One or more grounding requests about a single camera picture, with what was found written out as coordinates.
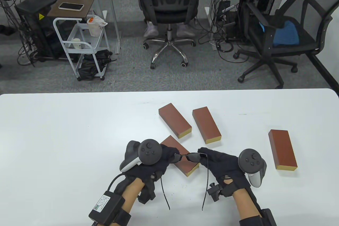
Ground person's left hand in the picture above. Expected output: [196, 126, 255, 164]
[122, 144, 181, 185]

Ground person's right hand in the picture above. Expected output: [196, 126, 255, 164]
[197, 147, 251, 198]

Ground brown storage box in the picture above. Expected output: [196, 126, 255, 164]
[158, 102, 193, 139]
[192, 106, 222, 144]
[268, 129, 298, 171]
[159, 135, 200, 177]

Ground black sunglasses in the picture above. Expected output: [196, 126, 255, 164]
[160, 153, 210, 211]

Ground person's left forearm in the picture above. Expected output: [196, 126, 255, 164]
[121, 178, 145, 212]

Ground person's right forearm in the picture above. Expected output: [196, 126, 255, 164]
[232, 188, 262, 221]

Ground grey white handheld controller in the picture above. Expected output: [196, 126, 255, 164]
[238, 149, 267, 188]
[120, 139, 162, 172]

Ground black bag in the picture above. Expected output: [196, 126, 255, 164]
[78, 49, 117, 81]

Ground black computer tower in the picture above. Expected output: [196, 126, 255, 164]
[218, 0, 239, 41]

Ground blue seat cushion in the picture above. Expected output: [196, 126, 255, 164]
[273, 20, 300, 47]

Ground black mesh armchair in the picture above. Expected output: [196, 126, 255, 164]
[233, 0, 333, 89]

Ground white plastic bag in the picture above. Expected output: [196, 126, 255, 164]
[87, 15, 108, 37]

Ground white rolling cart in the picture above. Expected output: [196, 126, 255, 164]
[53, 17, 110, 81]

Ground black office chair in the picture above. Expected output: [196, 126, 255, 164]
[135, 0, 203, 69]

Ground white smartphone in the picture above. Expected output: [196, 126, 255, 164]
[58, 2, 85, 12]

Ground black computer cabinet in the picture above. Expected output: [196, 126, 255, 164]
[14, 0, 66, 60]

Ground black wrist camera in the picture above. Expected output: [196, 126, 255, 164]
[208, 183, 222, 202]

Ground aluminium frame post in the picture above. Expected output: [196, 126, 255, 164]
[103, 0, 122, 55]

